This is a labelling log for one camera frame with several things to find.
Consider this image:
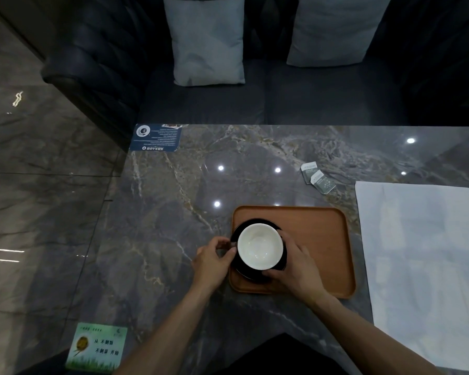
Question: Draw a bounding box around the person's left forearm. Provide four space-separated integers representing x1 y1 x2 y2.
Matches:
116 284 216 375

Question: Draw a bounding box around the green printed card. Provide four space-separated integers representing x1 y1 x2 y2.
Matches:
65 322 128 374

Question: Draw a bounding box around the person's right hand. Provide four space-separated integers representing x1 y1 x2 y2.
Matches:
263 231 330 306

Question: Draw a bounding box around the black saucer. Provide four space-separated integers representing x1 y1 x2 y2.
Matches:
230 218 290 285

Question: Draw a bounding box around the white cloth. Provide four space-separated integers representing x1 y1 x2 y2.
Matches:
354 181 469 374

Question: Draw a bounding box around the person's left hand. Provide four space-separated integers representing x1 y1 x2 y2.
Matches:
191 236 238 292

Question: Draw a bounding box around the grey cushion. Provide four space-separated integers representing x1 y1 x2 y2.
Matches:
163 0 246 87
286 0 394 68

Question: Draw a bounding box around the brown wooden tray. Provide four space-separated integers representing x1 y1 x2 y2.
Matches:
229 205 356 299

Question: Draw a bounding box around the person's right forearm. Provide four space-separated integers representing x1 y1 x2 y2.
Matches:
308 292 451 375

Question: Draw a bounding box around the blue printed card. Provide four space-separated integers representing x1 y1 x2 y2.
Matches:
130 124 184 153

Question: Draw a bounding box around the dark blue sofa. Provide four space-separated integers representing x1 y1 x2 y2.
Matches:
41 0 469 153

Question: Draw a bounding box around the grey-green sachet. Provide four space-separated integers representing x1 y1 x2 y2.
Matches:
300 161 321 185
311 170 337 195

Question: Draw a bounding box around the white ceramic cup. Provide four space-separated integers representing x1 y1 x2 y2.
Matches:
230 223 284 271

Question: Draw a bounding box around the person's black clothing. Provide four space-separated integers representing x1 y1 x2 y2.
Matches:
218 333 362 375

